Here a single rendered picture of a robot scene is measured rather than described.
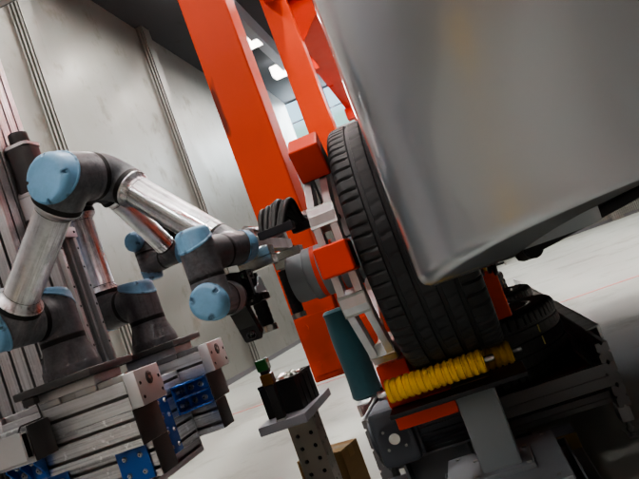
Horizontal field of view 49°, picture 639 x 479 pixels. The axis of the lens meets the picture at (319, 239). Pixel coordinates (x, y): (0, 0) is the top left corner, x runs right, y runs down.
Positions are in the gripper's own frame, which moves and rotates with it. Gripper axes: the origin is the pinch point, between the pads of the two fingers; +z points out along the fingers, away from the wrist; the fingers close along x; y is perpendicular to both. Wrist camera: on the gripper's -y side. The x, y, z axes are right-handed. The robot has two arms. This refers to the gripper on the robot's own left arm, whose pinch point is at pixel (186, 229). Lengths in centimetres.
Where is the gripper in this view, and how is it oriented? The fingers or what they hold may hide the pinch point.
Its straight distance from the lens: 296.1
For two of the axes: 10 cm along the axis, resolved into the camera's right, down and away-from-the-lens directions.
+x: 8.8, -2.1, -4.3
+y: 2.3, 9.7, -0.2
